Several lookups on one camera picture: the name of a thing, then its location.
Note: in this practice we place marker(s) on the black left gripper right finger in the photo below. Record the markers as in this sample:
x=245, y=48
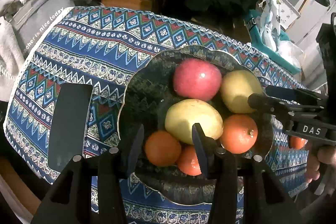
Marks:
x=265, y=199

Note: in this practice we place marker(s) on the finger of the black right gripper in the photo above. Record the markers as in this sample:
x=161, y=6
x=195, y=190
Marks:
x=301, y=96
x=282, y=109

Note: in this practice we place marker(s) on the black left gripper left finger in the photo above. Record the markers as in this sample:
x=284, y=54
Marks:
x=88, y=190

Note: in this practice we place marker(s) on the orange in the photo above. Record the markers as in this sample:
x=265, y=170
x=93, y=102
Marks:
x=188, y=161
x=240, y=133
x=162, y=149
x=297, y=142

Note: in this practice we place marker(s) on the yellow green apple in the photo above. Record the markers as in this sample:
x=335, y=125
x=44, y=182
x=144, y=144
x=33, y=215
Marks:
x=235, y=89

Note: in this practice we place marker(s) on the red apple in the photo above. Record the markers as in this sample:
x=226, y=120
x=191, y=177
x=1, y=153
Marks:
x=196, y=78

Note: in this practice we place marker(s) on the person's right hand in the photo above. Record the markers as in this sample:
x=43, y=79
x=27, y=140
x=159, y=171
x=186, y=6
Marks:
x=324, y=155

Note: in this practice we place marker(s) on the clear plastic bag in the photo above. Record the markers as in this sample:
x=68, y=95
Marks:
x=291, y=53

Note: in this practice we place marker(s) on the teal storage box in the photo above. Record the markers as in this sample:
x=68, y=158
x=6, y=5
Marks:
x=266, y=43

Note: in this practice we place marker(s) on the white printed plastic bag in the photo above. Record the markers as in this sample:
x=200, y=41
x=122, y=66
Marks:
x=270, y=19

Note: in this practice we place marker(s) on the clear glass bowl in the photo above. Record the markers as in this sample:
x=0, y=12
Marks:
x=148, y=97

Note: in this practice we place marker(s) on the patterned blue tablecloth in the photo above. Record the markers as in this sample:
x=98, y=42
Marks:
x=102, y=47

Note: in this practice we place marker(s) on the grey towel pile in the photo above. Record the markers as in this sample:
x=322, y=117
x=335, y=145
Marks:
x=23, y=22

